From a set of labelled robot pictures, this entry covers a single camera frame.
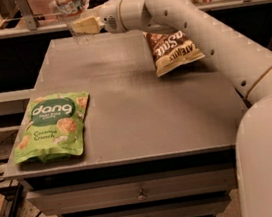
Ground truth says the brown sea salt chip bag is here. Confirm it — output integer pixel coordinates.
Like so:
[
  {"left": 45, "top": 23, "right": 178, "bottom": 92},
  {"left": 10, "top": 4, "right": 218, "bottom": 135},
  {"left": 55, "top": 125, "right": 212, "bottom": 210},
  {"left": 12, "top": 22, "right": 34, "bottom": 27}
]
[{"left": 144, "top": 31, "right": 204, "bottom": 77}]

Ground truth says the green dang rice chip bag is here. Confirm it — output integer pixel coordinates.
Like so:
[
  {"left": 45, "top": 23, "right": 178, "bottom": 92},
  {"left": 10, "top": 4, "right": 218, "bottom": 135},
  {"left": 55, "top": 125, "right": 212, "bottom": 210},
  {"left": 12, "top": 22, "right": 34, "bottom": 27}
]
[{"left": 13, "top": 91, "right": 89, "bottom": 164}]

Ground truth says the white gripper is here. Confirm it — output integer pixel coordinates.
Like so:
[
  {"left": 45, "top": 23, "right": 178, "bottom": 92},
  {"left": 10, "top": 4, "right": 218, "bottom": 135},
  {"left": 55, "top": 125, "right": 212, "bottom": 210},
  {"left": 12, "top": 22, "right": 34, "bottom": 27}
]
[{"left": 71, "top": 0, "right": 127, "bottom": 34}]

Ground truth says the clear plastic water bottle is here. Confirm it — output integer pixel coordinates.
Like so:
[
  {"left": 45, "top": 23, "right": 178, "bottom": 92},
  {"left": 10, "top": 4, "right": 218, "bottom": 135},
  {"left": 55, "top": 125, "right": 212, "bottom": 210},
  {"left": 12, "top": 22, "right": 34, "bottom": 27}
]
[{"left": 68, "top": 21, "right": 93, "bottom": 45}]

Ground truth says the top drawer metal knob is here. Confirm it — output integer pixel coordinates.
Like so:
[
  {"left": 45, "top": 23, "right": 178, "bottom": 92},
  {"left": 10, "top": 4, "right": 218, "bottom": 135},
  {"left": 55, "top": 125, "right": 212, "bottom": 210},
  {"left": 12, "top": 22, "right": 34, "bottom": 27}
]
[{"left": 137, "top": 188, "right": 148, "bottom": 202}]

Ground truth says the grey drawer cabinet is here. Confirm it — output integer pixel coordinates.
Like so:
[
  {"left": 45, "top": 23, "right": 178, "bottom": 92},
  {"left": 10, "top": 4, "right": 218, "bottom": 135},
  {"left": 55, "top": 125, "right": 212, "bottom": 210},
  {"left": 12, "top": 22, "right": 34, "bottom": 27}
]
[{"left": 6, "top": 31, "right": 245, "bottom": 217}]

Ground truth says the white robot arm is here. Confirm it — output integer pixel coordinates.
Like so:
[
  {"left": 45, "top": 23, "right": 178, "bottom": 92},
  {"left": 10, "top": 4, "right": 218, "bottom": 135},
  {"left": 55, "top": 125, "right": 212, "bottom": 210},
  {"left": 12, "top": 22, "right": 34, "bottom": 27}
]
[{"left": 71, "top": 0, "right": 272, "bottom": 217}]

